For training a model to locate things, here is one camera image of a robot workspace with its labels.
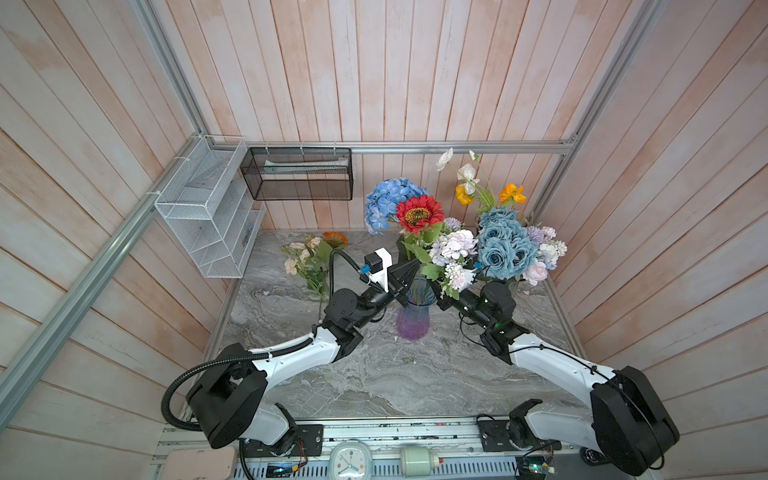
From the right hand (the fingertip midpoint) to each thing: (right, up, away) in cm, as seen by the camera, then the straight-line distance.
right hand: (427, 275), depth 78 cm
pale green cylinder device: (-4, -40, -14) cm, 42 cm away
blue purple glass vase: (-2, -15, +17) cm, 22 cm away
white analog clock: (-20, -43, -9) cm, 48 cm away
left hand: (-3, +3, -13) cm, 14 cm away
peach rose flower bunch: (-38, +4, +27) cm, 46 cm away
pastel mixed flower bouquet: (+31, +6, -3) cm, 31 cm away
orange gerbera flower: (-30, +12, +33) cm, 46 cm away
